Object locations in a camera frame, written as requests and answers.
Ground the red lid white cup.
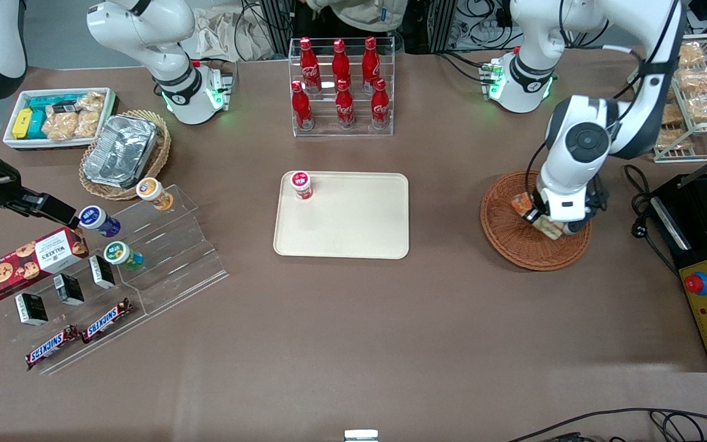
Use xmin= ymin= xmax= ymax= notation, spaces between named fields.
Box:
xmin=290 ymin=170 xmax=314 ymax=201

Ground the clear bag of cookies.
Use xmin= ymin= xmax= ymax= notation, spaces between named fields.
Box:
xmin=75 ymin=109 xmax=101 ymax=138
xmin=77 ymin=91 xmax=106 ymax=113
xmin=42 ymin=110 xmax=79 ymax=141

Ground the red cola bottle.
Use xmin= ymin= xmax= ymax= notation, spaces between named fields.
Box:
xmin=331 ymin=39 xmax=352 ymax=87
xmin=299 ymin=37 xmax=322 ymax=94
xmin=371 ymin=78 xmax=391 ymax=129
xmin=335 ymin=80 xmax=355 ymax=129
xmin=361 ymin=36 xmax=382 ymax=94
xmin=291 ymin=80 xmax=314 ymax=131

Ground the red Walkers cookie box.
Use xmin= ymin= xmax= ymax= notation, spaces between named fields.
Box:
xmin=0 ymin=227 xmax=90 ymax=304

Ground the light wicker basket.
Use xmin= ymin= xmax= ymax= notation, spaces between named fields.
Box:
xmin=79 ymin=109 xmax=172 ymax=201

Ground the short teal box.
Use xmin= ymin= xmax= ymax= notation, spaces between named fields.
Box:
xmin=25 ymin=110 xmax=47 ymax=139

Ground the clear acrylic bottle rack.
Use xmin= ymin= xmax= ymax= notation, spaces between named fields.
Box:
xmin=288 ymin=37 xmax=395 ymax=137

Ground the Snickers bar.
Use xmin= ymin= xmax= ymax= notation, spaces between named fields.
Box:
xmin=25 ymin=325 xmax=81 ymax=371
xmin=81 ymin=298 xmax=133 ymax=344

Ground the yellow small box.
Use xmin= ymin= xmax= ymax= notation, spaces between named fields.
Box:
xmin=12 ymin=108 xmax=34 ymax=140

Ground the white plastic bin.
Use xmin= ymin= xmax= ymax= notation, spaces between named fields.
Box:
xmin=2 ymin=87 xmax=118 ymax=151

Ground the black floor cable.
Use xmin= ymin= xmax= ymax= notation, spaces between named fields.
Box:
xmin=507 ymin=408 xmax=707 ymax=442

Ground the aluminium frame post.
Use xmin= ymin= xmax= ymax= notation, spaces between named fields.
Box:
xmin=260 ymin=0 xmax=293 ymax=59

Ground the clear acrylic stepped stand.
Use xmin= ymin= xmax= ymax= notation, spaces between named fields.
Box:
xmin=4 ymin=183 xmax=230 ymax=376

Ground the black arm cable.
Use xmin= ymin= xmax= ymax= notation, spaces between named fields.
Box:
xmin=528 ymin=0 xmax=682 ymax=194

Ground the small black box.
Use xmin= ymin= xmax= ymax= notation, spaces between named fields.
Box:
xmin=15 ymin=293 xmax=48 ymax=326
xmin=88 ymin=255 xmax=116 ymax=290
xmin=53 ymin=274 xmax=85 ymax=306

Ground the beige plastic tray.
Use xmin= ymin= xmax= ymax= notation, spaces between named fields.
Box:
xmin=273 ymin=171 xmax=410 ymax=260

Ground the green label jar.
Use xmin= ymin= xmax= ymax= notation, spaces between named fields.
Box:
xmin=104 ymin=241 xmax=144 ymax=271

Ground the aluminium foil tray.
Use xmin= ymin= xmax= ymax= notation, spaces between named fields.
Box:
xmin=82 ymin=114 xmax=159 ymax=189

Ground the blue label jar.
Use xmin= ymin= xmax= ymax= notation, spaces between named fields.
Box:
xmin=79 ymin=206 xmax=122 ymax=238

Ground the orange label jar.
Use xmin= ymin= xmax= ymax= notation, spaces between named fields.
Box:
xmin=136 ymin=177 xmax=174 ymax=211

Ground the round brown wicker basket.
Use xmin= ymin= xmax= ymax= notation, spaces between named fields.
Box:
xmin=480 ymin=169 xmax=592 ymax=271

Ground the black countertop appliance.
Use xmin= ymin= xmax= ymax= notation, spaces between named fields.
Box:
xmin=651 ymin=174 xmax=707 ymax=274

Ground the black cable with plug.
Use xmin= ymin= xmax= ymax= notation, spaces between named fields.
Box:
xmin=624 ymin=164 xmax=686 ymax=274

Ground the beige crumpled cloth bag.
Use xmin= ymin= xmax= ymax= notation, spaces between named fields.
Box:
xmin=196 ymin=5 xmax=271 ymax=62

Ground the black base cable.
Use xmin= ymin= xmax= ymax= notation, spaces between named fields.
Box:
xmin=436 ymin=49 xmax=490 ymax=85

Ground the triangle sandwich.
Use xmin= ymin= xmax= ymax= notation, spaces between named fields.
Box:
xmin=511 ymin=192 xmax=566 ymax=241

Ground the long teal box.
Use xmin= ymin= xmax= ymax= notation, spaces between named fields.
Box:
xmin=28 ymin=94 xmax=79 ymax=112

